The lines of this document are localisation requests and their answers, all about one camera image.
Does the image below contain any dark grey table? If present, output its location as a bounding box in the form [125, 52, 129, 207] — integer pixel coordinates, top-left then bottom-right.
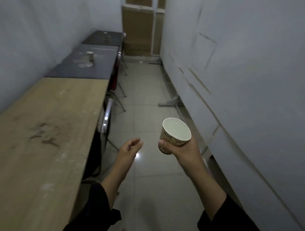
[81, 30, 124, 47]
[44, 44, 120, 80]

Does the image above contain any white framed brown door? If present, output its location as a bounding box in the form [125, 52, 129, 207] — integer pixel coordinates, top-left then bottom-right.
[152, 0, 166, 57]

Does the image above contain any brown cardboard sheet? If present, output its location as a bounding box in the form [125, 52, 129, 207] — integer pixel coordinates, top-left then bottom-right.
[122, 5, 156, 57]

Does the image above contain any printed paper cup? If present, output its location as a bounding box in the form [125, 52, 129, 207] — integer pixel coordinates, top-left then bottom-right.
[158, 118, 192, 155]

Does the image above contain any light wooden table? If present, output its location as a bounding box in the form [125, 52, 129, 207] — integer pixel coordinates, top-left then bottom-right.
[0, 77, 110, 231]

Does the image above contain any person's right hand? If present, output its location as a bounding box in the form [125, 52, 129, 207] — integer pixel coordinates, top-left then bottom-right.
[158, 136, 206, 174]

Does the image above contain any red chair with chrome legs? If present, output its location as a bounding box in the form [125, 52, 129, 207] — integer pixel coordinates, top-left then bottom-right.
[107, 51, 127, 112]

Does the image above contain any chrome frame chair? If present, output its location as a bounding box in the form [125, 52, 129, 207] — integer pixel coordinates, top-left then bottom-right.
[82, 91, 120, 184]

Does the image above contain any grey metal floor bracket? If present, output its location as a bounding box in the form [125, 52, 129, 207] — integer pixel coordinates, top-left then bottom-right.
[158, 95, 184, 106]

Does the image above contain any person's right forearm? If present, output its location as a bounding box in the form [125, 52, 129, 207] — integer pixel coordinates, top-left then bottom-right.
[180, 163, 261, 231]

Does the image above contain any person's left hand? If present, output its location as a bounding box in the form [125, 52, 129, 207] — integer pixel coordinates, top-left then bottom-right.
[116, 138, 144, 171]

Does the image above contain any person's left forearm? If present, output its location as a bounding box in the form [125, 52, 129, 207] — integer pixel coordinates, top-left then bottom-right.
[63, 157, 132, 231]

